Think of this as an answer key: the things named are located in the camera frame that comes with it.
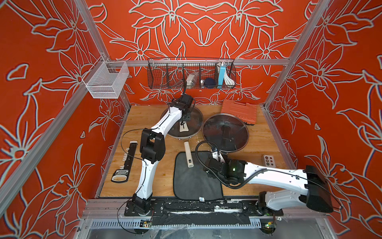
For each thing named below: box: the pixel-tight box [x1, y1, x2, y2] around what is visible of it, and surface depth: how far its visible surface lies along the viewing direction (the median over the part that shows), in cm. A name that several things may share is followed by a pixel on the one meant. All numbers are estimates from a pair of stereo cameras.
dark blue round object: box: [204, 77, 216, 89], surface depth 97 cm
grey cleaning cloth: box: [173, 151, 224, 201], surface depth 82 cm
